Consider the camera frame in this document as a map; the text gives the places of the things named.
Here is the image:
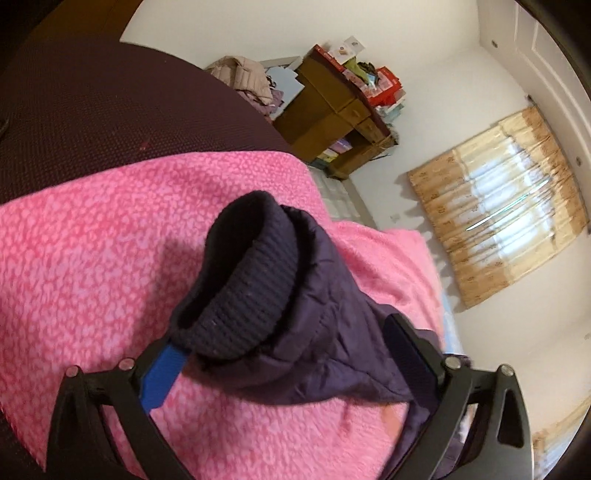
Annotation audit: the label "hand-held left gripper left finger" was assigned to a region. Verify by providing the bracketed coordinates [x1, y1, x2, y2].
[46, 339, 195, 480]

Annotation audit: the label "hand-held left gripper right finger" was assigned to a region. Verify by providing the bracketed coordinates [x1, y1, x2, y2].
[381, 314, 534, 480]

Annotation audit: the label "purple padded jacket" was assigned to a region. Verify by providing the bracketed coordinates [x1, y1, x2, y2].
[170, 190, 472, 480]

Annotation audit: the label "pile of clothes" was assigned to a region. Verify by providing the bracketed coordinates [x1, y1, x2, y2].
[205, 55, 284, 121]

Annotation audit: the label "pink and blue printed bedsheet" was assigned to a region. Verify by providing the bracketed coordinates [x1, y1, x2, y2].
[438, 291, 463, 358]

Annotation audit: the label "pink fleece blanket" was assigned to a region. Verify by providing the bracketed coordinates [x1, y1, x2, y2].
[0, 150, 446, 480]

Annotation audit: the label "beige patterned curtain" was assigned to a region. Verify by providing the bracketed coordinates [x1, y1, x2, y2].
[407, 107, 591, 309]

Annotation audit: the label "stacked pastel boxes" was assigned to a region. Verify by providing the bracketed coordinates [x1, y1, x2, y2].
[314, 138, 357, 168]

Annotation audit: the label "brown wooden desk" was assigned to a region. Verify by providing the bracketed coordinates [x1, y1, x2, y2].
[272, 44, 398, 181]

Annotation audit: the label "dark maroon bed cover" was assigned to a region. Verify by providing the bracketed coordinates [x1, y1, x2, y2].
[0, 37, 296, 480]

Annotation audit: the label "white greeting card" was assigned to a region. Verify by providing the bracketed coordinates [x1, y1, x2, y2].
[323, 36, 368, 62]

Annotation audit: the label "white door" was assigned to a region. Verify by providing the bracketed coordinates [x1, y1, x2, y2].
[478, 0, 591, 185]

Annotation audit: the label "grey bed frame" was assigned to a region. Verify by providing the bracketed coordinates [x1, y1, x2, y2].
[339, 178, 378, 229]

